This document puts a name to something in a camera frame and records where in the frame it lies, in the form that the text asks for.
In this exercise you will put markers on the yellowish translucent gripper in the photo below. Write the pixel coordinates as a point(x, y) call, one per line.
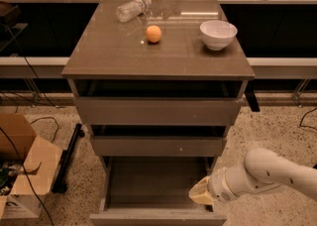
point(220, 183)

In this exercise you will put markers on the grey bottom drawer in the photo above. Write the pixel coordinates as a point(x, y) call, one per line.
point(154, 191)

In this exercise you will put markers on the grey drawer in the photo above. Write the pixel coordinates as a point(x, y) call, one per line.
point(159, 141)
point(154, 191)
point(157, 111)

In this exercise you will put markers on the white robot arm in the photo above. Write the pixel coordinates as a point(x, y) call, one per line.
point(261, 172)

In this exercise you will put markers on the grey drawer cabinet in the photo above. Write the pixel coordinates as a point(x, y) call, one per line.
point(114, 59)

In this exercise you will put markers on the grey middle drawer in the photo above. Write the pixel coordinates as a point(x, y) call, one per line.
point(159, 141)

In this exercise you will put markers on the grey top drawer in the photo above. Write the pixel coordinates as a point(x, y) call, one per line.
point(157, 111)

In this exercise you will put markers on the black tripod on floor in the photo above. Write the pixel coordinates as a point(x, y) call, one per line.
point(59, 185)

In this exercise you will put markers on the white bowl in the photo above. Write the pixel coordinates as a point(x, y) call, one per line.
point(217, 34)

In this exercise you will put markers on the orange fruit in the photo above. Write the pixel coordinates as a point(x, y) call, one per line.
point(153, 34)

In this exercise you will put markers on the cardboard box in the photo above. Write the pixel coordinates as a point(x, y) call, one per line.
point(38, 158)

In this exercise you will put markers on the clear plastic bottle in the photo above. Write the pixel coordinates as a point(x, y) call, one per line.
point(132, 9)

